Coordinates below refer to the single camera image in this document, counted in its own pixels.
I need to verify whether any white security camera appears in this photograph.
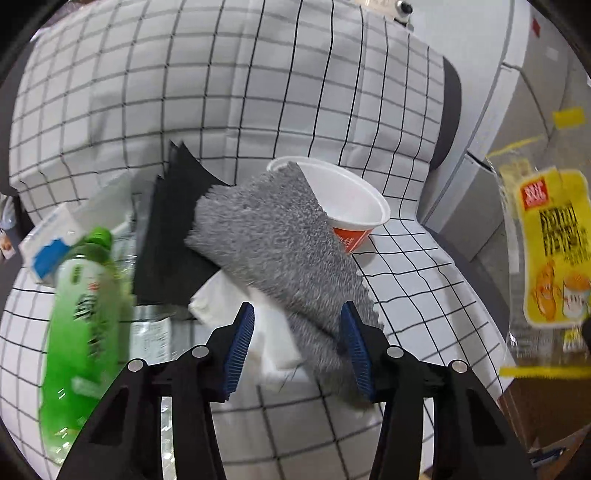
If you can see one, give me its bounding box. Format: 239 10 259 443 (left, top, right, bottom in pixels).
369 0 416 28

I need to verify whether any white and orange paper bowl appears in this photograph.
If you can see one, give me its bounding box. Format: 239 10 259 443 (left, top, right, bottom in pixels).
266 156 391 256

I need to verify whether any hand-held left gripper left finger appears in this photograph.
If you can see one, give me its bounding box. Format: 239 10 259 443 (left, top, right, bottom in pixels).
55 302 256 480

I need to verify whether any grey cabinet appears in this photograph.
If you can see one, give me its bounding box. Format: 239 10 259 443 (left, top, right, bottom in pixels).
416 0 578 264

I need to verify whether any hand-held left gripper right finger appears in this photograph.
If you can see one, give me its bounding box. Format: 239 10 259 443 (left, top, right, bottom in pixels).
339 301 539 480

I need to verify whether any dark grey chair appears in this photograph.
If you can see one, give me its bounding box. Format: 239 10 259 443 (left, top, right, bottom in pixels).
0 46 513 333

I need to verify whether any white tissue paper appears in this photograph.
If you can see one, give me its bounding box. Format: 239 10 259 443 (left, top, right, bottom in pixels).
188 272 301 393

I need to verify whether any blue and white box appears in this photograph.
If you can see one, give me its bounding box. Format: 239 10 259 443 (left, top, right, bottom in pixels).
18 205 90 284

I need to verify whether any yellow snack packet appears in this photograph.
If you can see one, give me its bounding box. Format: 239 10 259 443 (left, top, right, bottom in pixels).
485 107 591 380

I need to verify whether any green plastic bottle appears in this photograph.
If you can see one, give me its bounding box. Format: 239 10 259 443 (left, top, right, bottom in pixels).
39 227 137 464

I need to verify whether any grey fluffy towel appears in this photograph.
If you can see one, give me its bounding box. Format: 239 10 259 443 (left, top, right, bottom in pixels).
185 162 386 409

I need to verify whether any clear printed plastic wrapper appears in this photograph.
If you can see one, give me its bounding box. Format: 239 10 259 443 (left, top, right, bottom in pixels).
111 220 178 370

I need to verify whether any black foil packet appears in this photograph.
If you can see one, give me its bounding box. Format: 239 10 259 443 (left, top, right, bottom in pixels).
133 140 232 308

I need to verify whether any chair with checked cloth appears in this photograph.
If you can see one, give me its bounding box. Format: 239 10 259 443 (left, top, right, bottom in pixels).
8 0 518 480

